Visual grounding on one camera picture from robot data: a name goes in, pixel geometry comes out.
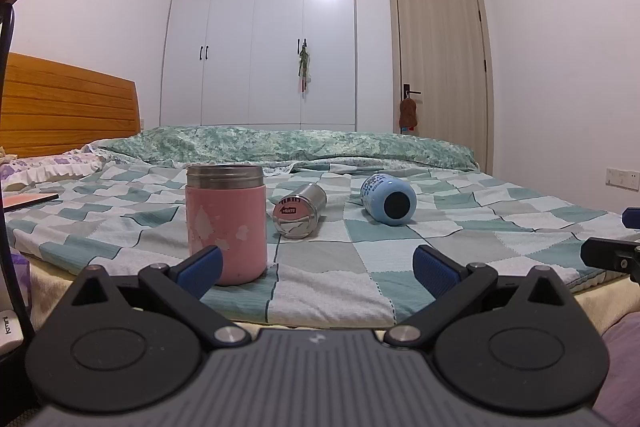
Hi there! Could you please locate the white wardrobe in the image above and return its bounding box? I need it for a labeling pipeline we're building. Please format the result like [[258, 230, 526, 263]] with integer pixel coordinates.
[[160, 0, 358, 132]]

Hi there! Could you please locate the purple floral pillow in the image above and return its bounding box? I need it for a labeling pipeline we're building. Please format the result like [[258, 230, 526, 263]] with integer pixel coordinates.
[[0, 147, 108, 192]]

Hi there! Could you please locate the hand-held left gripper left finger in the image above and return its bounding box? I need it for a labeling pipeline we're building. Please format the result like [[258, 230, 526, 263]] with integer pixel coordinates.
[[65, 246, 251, 350]]

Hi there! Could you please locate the stainless steel cup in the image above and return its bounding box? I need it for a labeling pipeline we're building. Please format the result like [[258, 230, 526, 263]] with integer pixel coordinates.
[[272, 182, 328, 240]]

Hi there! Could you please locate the beige wooden door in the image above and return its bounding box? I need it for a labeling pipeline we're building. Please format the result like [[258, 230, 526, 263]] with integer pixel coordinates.
[[387, 0, 495, 175]]

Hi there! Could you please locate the light blue cup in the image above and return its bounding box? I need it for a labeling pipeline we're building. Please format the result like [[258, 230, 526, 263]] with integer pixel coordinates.
[[360, 173, 418, 226]]

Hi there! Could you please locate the green floral quilt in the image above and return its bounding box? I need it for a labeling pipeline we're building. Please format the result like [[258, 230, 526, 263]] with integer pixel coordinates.
[[97, 125, 480, 172]]

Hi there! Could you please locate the wooden headboard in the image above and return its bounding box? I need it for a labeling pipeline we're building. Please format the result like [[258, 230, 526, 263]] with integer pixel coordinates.
[[0, 52, 141, 158]]

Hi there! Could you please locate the green hanging ornament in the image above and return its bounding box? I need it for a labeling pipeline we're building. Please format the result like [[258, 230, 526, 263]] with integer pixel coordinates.
[[296, 39, 314, 94]]

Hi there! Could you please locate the white box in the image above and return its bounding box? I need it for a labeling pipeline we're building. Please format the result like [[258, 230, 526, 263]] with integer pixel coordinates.
[[0, 307, 23, 343]]

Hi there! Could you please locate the checkered green blanket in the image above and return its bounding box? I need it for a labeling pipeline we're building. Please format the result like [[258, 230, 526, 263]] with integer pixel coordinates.
[[0, 157, 633, 325]]

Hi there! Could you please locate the white wall socket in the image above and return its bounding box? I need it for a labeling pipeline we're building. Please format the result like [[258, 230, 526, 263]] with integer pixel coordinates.
[[605, 167, 640, 192]]

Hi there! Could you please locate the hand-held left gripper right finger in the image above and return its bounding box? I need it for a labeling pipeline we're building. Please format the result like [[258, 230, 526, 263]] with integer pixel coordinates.
[[382, 244, 576, 350]]

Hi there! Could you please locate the purple cloth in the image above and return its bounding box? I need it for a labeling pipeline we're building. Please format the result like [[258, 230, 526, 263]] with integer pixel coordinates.
[[600, 314, 640, 427]]

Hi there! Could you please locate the pink steel-rimmed cup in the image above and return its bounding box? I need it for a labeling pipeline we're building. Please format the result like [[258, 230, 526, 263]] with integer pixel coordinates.
[[186, 164, 268, 286]]

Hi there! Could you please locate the brown hanging ornament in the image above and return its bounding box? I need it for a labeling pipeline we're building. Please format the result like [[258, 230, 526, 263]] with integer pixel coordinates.
[[398, 98, 418, 134]]

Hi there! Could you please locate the red flat book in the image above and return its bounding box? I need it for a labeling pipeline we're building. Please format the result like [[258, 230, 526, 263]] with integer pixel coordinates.
[[4, 193, 60, 212]]

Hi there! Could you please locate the beige bed sheet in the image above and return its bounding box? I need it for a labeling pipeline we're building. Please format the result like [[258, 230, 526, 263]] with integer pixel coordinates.
[[27, 257, 640, 343]]

